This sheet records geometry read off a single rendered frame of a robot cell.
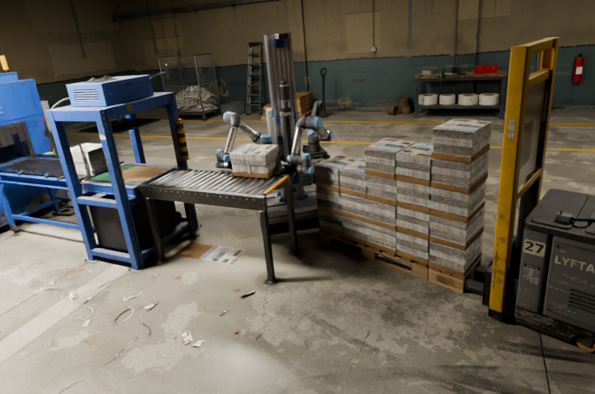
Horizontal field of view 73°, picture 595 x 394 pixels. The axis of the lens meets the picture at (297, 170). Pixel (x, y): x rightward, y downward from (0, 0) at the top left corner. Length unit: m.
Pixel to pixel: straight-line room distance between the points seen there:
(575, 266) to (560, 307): 0.32
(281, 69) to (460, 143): 2.03
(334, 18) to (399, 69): 2.02
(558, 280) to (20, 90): 5.86
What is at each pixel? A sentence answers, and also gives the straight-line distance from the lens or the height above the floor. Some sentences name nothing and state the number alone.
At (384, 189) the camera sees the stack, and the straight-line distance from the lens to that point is 3.46.
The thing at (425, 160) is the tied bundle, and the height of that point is 1.04.
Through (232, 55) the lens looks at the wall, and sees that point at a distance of 11.81.
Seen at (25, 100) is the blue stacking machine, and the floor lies 1.50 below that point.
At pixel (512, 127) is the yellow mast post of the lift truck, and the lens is 2.71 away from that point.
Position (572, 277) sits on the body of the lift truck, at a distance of 3.01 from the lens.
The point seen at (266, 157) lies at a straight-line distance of 3.60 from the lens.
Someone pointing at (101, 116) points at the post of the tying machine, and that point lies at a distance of 3.79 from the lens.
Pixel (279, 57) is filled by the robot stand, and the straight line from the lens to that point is 4.25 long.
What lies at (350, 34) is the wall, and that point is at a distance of 10.37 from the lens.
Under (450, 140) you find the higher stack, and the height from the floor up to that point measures 1.21.
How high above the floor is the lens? 2.02
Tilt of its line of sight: 19 degrees down
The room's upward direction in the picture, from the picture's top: 5 degrees counter-clockwise
